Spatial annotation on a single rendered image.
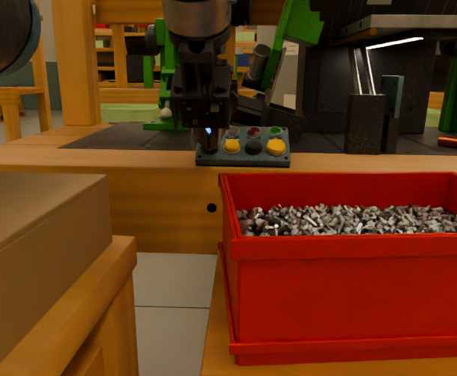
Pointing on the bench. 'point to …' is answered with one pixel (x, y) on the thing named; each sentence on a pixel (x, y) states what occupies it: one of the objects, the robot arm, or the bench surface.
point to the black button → (253, 146)
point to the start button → (276, 146)
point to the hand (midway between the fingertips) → (209, 138)
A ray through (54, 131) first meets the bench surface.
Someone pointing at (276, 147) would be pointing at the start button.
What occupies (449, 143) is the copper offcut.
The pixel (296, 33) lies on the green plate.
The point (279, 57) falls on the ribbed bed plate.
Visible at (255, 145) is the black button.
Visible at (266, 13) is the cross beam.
